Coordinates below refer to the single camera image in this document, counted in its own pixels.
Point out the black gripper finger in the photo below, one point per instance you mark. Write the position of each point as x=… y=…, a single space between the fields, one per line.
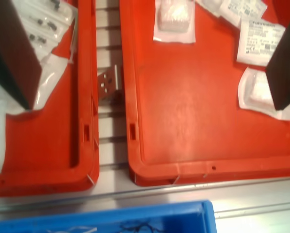
x=11 y=60
x=285 y=72

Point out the white sealed gauze bandage pack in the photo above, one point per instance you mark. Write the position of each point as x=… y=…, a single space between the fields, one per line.
x=174 y=19
x=244 y=11
x=208 y=4
x=256 y=41
x=254 y=92

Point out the clear syringe needle pack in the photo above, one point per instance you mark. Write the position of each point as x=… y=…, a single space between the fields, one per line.
x=50 y=26

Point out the red plastic crate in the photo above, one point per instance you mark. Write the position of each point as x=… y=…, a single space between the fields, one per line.
x=183 y=109
x=50 y=145

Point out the blue plastic bin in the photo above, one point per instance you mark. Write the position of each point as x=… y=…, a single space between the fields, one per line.
x=111 y=216

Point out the black thread piece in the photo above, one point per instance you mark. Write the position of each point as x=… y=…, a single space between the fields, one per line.
x=135 y=228

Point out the silver metal angle bracket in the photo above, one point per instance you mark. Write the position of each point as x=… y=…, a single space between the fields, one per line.
x=106 y=83

